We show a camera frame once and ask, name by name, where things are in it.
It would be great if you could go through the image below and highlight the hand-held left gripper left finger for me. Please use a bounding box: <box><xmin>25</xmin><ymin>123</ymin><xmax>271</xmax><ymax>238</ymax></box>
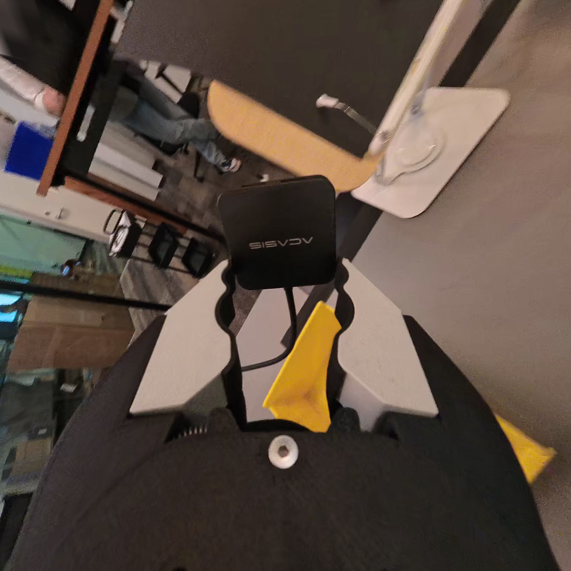
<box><xmin>128</xmin><ymin>260</ymin><xmax>247</xmax><ymax>422</ymax></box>

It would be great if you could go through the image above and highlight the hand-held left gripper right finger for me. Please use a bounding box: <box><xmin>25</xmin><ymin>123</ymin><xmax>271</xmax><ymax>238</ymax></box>
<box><xmin>328</xmin><ymin>258</ymin><xmax>440</xmax><ymax>432</ymax></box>

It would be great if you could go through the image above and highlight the yellow plastic bin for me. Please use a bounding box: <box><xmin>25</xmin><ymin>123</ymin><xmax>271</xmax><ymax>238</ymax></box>
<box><xmin>262</xmin><ymin>301</ymin><xmax>557</xmax><ymax>484</ymax></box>

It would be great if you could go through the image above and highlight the black hdmi switch with cable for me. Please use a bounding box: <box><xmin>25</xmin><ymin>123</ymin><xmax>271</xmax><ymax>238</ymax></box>
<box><xmin>218</xmin><ymin>175</ymin><xmax>337</xmax><ymax>372</ymax></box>

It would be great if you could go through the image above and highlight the black utility cart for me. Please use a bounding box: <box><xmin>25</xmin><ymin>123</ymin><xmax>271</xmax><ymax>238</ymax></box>
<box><xmin>103</xmin><ymin>210</ymin><xmax>219</xmax><ymax>277</ymax></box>

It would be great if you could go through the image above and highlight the brown cardboard box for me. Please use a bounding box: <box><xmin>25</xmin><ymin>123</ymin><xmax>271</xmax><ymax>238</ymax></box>
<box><xmin>9</xmin><ymin>272</ymin><xmax>134</xmax><ymax>371</ymax></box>

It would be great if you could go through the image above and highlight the white metal board stand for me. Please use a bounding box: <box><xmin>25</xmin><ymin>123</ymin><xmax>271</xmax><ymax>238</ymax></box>
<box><xmin>316</xmin><ymin>0</ymin><xmax>510</xmax><ymax>219</ymax></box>

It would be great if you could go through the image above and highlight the blue box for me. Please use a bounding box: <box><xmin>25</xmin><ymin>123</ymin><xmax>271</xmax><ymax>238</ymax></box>
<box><xmin>4</xmin><ymin>123</ymin><xmax>56</xmax><ymax>179</ymax></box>

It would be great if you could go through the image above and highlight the wood-edged dark board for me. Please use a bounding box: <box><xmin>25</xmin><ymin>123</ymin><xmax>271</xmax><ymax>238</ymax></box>
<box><xmin>114</xmin><ymin>0</ymin><xmax>523</xmax><ymax>193</ymax></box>

